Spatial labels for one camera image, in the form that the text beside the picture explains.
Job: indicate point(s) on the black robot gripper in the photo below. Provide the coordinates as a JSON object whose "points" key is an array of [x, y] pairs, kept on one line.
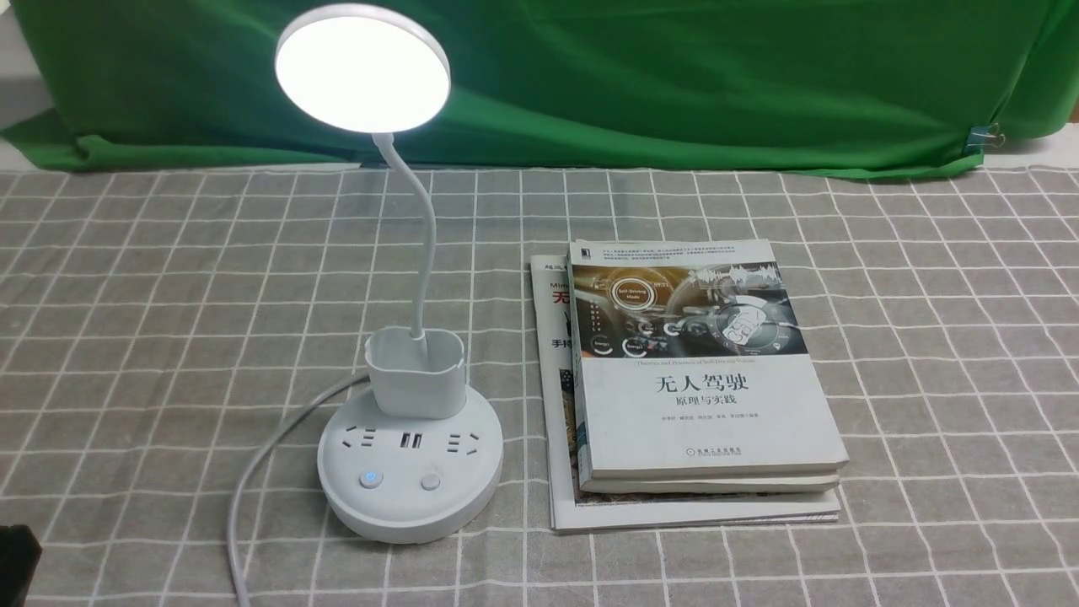
{"points": [[20, 554]]}

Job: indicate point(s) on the white desk lamp with sockets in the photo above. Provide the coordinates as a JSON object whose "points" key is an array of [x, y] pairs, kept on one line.
{"points": [[417, 454]]}

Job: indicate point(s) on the grey checkered tablecloth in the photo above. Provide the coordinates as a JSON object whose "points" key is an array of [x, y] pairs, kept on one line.
{"points": [[158, 326]]}

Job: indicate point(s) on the thin magazine at bottom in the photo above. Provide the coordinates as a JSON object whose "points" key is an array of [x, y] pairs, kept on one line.
{"points": [[575, 511]]}

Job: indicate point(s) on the white self-driving book top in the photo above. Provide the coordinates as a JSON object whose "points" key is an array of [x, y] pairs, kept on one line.
{"points": [[691, 365]]}

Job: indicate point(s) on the green backdrop cloth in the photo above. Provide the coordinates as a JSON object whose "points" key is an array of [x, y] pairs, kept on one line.
{"points": [[853, 89]]}

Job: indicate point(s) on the blue binder clip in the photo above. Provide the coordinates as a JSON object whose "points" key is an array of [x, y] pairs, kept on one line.
{"points": [[983, 138]]}

